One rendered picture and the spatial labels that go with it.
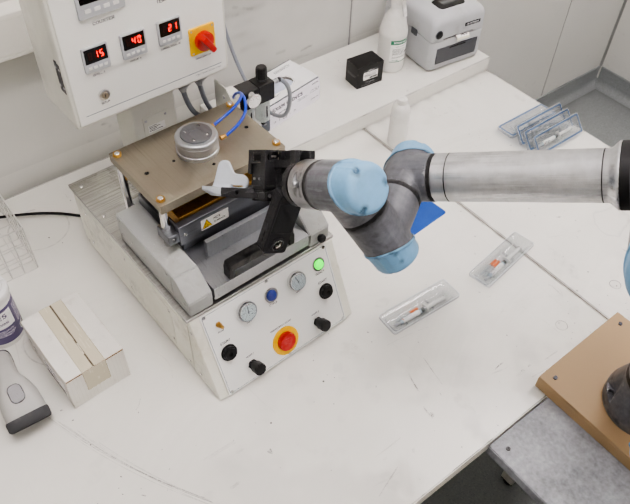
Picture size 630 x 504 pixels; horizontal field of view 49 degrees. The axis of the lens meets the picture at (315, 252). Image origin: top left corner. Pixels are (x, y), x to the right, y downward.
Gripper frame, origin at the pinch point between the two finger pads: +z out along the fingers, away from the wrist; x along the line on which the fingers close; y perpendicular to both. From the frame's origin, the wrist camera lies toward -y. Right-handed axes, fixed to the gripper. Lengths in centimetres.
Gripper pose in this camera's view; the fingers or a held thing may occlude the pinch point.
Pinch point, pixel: (240, 192)
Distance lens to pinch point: 123.1
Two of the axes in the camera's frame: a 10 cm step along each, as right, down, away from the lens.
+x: -8.2, 0.4, -5.7
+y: 0.3, -9.9, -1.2
